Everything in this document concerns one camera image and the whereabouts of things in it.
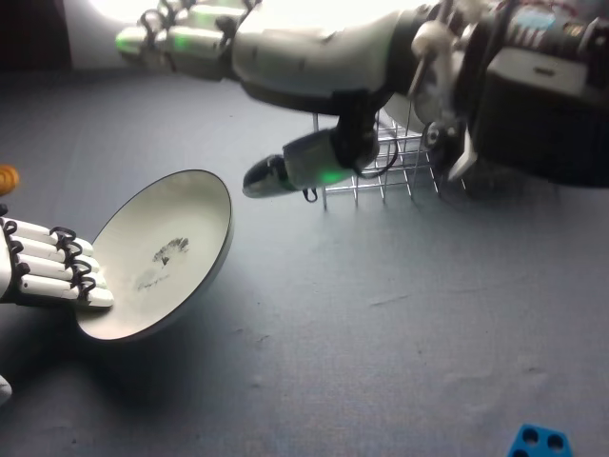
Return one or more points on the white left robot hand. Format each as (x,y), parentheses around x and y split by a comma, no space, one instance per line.
(43,266)

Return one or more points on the white backdrop cloth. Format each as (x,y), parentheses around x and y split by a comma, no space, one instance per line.
(95,28)

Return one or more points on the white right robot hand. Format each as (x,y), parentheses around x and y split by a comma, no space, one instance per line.
(309,52)

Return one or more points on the blue pentagon block with holes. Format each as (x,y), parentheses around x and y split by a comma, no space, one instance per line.
(537,443)

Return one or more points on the grey table cloth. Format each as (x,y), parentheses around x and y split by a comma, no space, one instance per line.
(380,309)

